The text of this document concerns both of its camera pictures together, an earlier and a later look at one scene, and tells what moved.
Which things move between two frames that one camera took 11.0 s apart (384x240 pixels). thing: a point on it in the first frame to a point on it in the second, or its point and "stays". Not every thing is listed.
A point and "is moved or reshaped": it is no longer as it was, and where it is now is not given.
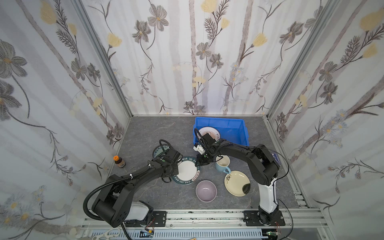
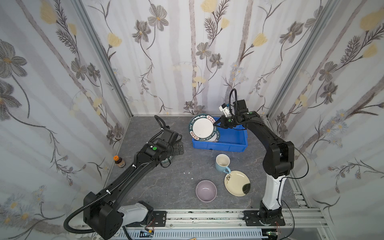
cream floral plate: [234, 181] stays
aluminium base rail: [213, 224] stays
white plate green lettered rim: [188, 172] is moved or reshaped
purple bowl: [206, 191] stays
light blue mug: [222, 162] stays
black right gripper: [205, 145] to [223, 121]
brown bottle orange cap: [119, 161] stays
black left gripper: [176, 159] to [178, 148]
